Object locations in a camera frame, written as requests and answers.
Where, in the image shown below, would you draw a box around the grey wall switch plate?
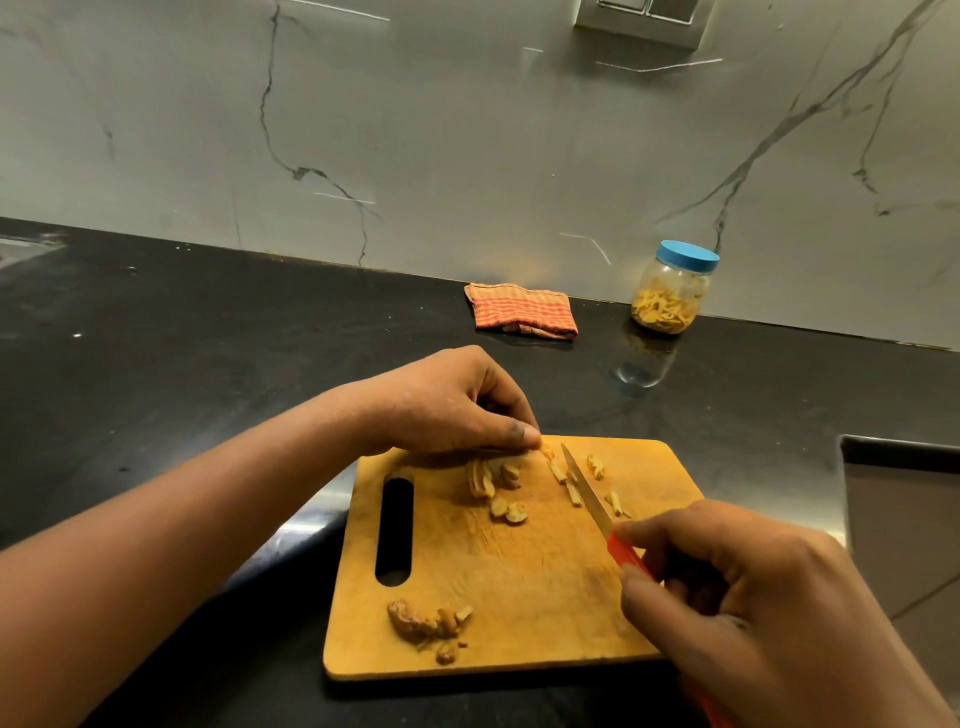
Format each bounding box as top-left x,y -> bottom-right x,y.
572,0 -> 715,51

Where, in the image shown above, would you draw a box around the person's right hand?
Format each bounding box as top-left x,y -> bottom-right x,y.
612,499 -> 913,728

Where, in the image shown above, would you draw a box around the wooden cutting board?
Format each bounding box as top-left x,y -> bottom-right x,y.
322,434 -> 706,683

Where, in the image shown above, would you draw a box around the chopped ginger strips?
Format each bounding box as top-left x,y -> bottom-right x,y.
539,441 -> 634,521

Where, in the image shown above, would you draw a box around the person's left forearm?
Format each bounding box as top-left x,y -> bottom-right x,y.
0,386 -> 380,728

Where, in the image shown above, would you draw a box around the knobby ginger piece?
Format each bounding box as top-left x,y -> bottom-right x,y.
386,598 -> 441,648

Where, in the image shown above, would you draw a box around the beige cabinet door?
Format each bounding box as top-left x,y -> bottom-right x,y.
837,433 -> 960,703

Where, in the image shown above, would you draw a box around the orange checked cloth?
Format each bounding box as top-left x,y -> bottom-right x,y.
462,281 -> 581,343

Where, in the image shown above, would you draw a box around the blue-lidded plastic jar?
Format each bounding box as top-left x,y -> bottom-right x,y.
629,239 -> 722,337

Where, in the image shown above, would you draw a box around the red handled knife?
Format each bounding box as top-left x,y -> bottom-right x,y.
559,442 -> 738,728

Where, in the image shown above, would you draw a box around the blue jar lid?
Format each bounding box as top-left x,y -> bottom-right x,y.
655,239 -> 722,275

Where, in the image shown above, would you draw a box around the person's left hand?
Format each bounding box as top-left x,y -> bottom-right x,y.
350,344 -> 544,457

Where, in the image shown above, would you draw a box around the steel sink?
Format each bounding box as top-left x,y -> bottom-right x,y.
0,232 -> 66,269

